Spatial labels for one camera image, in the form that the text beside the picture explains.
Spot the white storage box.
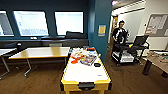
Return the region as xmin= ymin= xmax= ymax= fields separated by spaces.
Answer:
xmin=114 ymin=51 xmax=135 ymax=64

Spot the dark padded backrest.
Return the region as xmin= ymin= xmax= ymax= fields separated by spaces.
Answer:
xmin=65 ymin=30 xmax=86 ymax=40

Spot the dark window bench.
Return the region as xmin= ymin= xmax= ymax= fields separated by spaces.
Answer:
xmin=0 ymin=36 xmax=90 ymax=50

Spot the red yellow game box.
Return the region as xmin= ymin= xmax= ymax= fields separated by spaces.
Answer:
xmin=71 ymin=51 xmax=83 ymax=60

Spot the clear plastic container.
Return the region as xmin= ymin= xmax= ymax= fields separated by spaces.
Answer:
xmin=74 ymin=47 xmax=85 ymax=53

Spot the bright window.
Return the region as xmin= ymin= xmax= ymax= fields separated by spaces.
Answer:
xmin=13 ymin=10 xmax=50 ymax=37
xmin=0 ymin=10 xmax=15 ymax=37
xmin=54 ymin=11 xmax=85 ymax=37

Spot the light brown door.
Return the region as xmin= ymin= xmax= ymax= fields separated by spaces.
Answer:
xmin=111 ymin=15 xmax=119 ymax=35

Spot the grey wall vent panel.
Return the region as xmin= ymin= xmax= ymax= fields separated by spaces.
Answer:
xmin=49 ymin=42 xmax=64 ymax=48

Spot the yellow wall sign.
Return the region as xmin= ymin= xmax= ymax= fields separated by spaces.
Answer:
xmin=97 ymin=24 xmax=107 ymax=37

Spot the white blue-rimmed bowl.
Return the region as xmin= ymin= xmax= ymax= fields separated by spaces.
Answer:
xmin=87 ymin=50 xmax=96 ymax=56

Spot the wooden lounge table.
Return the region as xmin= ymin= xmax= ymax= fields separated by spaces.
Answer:
xmin=8 ymin=46 xmax=71 ymax=79
xmin=0 ymin=48 xmax=18 ymax=81

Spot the flat red object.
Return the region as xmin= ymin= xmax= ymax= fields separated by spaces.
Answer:
xmin=86 ymin=47 xmax=97 ymax=52

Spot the person in dark shirt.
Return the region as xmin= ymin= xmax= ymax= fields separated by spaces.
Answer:
xmin=111 ymin=19 xmax=130 ymax=47

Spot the yellow-legged gaming table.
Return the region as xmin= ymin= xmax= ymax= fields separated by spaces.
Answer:
xmin=59 ymin=46 xmax=113 ymax=94

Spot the flat orange disc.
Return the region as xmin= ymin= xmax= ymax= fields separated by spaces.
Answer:
xmin=70 ymin=58 xmax=80 ymax=65

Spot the colourful board game box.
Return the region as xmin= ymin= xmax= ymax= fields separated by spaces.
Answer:
xmin=79 ymin=54 xmax=98 ymax=67

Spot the grey pin board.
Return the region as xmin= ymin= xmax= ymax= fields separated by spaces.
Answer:
xmin=145 ymin=12 xmax=168 ymax=37

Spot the dark office chair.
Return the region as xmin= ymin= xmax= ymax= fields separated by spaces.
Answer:
xmin=12 ymin=41 xmax=25 ymax=53

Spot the black laptop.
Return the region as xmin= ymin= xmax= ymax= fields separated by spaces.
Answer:
xmin=132 ymin=34 xmax=150 ymax=48

